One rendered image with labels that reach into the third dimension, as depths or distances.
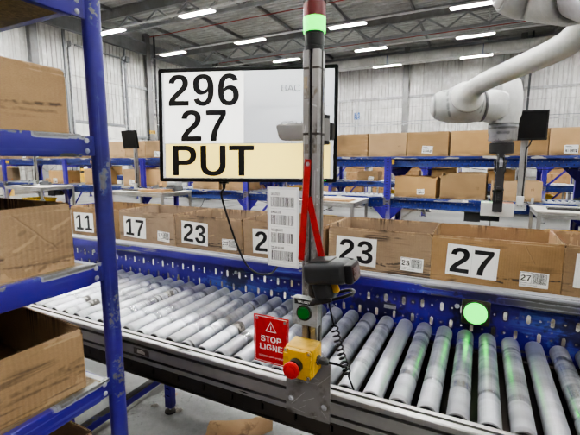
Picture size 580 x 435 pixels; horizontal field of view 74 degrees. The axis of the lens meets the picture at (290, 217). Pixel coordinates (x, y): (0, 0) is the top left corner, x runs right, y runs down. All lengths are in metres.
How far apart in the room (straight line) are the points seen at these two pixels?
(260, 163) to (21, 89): 0.57
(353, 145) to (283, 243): 5.33
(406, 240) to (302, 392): 0.68
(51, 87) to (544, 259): 1.37
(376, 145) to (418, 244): 4.72
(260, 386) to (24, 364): 0.62
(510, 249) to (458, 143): 4.57
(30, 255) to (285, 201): 0.53
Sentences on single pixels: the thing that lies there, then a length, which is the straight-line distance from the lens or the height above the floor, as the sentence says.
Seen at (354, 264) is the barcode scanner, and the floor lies 1.08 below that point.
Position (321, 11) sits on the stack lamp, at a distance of 0.95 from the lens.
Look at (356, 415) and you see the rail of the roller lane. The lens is 1.04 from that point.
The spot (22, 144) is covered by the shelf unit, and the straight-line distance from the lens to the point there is 0.62.
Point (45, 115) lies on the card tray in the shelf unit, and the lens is 0.67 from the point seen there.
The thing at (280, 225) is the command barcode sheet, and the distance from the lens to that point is 0.94.
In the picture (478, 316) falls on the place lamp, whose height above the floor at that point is 0.81.
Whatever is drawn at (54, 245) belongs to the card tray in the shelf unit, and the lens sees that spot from 0.69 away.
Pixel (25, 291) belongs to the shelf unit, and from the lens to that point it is 0.64.
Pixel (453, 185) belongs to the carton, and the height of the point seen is 0.99.
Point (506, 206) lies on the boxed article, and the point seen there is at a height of 1.15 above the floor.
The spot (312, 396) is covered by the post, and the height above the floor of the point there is 0.73.
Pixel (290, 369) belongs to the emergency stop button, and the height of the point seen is 0.85.
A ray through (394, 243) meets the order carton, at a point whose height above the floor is 1.00.
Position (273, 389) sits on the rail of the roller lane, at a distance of 1.11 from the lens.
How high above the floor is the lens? 1.30
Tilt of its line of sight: 8 degrees down
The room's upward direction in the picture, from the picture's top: straight up
